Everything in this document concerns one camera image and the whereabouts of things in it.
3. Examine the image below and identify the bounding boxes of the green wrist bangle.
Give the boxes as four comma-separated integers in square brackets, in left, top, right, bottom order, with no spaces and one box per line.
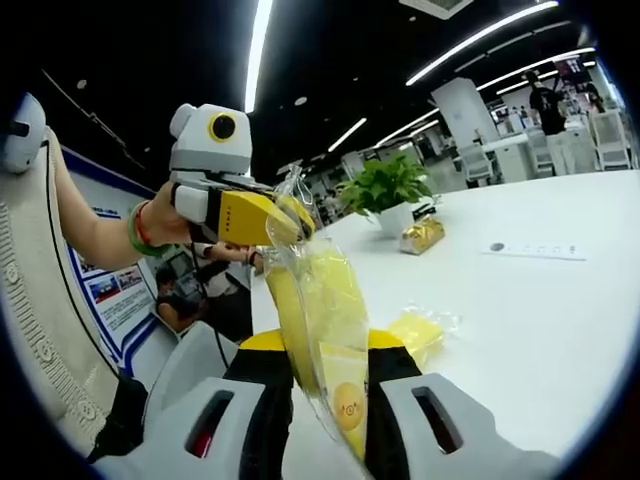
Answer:
[126,199,170,260]

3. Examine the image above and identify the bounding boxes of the square yellow silicone block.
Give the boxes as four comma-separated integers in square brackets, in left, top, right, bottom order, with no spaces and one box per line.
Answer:
[388,312,447,367]

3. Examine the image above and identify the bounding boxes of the wall display screen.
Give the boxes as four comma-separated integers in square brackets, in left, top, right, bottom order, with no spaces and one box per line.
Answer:
[553,56,587,92]

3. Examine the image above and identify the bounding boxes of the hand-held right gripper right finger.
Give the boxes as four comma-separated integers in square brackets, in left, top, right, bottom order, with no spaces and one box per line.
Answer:
[366,329,560,480]

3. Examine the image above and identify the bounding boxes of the grey office chair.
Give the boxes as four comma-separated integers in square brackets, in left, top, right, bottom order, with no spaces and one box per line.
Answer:
[143,319,242,429]

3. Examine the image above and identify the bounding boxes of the black cable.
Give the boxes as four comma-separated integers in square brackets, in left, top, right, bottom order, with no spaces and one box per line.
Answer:
[188,239,229,374]

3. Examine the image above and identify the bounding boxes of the gold foil box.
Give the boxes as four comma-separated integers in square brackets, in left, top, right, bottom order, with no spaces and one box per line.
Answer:
[398,216,447,257]

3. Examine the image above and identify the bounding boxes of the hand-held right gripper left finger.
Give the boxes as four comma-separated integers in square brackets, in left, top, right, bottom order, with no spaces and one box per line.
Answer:
[94,329,297,480]

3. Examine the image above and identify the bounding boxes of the white table socket strip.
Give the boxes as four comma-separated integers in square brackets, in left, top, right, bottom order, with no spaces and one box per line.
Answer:
[481,240,588,262]

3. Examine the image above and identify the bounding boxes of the person's left hand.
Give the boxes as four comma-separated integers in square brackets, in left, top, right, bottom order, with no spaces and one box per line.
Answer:
[148,181,202,247]

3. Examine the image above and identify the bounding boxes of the white chest-worn device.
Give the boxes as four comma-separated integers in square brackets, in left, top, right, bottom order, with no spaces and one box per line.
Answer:
[0,92,48,175]

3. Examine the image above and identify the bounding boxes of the long ceiling light strip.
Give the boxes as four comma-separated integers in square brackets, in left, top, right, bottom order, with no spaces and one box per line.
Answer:
[243,0,275,115]
[404,0,560,87]

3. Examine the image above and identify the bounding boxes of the wall poster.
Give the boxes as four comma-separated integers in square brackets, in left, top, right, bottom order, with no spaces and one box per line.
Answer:
[63,146,162,372]

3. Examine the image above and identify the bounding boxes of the green plant in white pot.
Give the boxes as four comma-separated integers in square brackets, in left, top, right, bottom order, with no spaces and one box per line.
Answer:
[338,153,435,237]

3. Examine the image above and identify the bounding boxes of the white mesh office chair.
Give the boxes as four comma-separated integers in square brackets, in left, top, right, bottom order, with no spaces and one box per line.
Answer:
[456,142,495,190]
[588,109,632,172]

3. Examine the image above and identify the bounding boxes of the ceiling air vent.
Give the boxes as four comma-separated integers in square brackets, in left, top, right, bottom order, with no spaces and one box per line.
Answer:
[398,0,475,20]

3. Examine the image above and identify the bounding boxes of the round yellow silicone block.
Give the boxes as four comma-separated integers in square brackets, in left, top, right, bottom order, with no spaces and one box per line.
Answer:
[263,167,372,462]

